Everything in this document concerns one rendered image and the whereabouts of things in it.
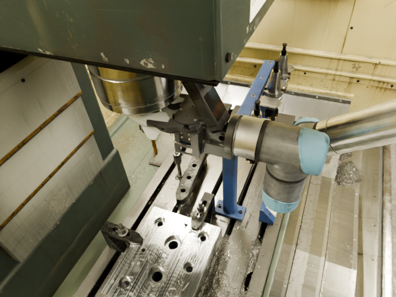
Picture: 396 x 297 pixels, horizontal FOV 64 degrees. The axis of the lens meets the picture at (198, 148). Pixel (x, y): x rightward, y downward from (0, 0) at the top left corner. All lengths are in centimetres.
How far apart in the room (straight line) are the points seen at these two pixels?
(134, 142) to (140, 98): 136
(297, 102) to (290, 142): 117
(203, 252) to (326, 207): 63
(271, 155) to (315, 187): 92
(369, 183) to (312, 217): 39
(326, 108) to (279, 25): 46
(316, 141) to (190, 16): 29
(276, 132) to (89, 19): 32
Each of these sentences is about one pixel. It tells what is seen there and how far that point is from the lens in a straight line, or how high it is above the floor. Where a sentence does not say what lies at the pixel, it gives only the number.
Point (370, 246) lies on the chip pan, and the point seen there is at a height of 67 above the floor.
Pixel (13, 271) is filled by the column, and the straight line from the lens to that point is 122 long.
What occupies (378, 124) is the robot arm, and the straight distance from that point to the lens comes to 62.
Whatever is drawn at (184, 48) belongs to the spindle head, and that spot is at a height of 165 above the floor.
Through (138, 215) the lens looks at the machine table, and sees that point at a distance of 113.
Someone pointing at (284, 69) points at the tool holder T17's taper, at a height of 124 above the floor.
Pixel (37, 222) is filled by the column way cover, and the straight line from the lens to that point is 116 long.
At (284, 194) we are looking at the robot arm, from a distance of 60.
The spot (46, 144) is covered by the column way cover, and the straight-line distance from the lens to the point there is 107.
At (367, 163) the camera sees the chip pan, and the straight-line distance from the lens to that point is 170.
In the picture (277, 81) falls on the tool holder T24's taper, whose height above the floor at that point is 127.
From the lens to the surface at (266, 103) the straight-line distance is 101.
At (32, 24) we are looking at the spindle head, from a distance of 49.
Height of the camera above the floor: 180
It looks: 44 degrees down
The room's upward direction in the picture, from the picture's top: 6 degrees counter-clockwise
